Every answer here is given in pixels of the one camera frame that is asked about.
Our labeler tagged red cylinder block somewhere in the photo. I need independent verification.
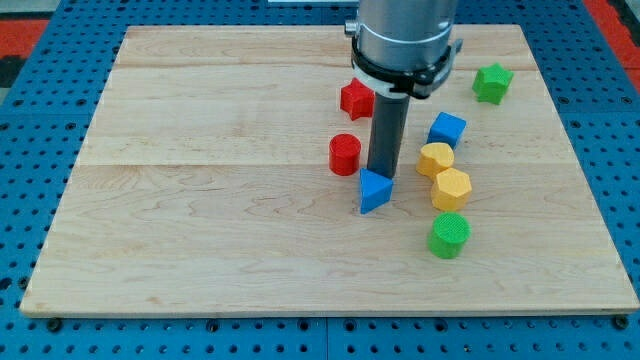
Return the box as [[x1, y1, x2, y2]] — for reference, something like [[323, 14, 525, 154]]
[[329, 133, 361, 176]]

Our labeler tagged red star block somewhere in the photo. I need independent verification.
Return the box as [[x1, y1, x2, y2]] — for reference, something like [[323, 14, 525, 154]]
[[340, 78, 375, 121]]

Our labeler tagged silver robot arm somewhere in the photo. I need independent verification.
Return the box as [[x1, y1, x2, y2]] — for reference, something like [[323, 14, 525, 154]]
[[344, 0, 462, 99]]

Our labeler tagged yellow heart block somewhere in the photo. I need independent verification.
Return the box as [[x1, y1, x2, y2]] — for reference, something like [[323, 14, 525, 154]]
[[416, 142, 455, 180]]

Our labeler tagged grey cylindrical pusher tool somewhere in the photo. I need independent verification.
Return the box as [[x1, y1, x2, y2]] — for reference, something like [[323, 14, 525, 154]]
[[367, 93, 410, 178]]

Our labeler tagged green star block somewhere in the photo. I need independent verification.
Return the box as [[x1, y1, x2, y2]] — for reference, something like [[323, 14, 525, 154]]
[[472, 63, 514, 105]]

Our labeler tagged light wooden board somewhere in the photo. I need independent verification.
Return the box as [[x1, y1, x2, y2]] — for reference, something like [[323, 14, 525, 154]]
[[20, 25, 639, 318]]

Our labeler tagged blue cube block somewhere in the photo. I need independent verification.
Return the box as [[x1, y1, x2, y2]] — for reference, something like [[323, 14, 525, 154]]
[[426, 112, 467, 150]]

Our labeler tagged green cylinder block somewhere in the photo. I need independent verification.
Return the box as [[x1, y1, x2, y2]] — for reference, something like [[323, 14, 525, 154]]
[[427, 212, 471, 259]]

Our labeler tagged yellow hexagon block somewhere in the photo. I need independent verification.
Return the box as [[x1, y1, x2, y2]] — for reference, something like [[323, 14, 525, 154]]
[[431, 168, 472, 211]]

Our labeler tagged blue triangle block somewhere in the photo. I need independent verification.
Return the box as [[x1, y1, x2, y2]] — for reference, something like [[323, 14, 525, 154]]
[[359, 168, 394, 214]]

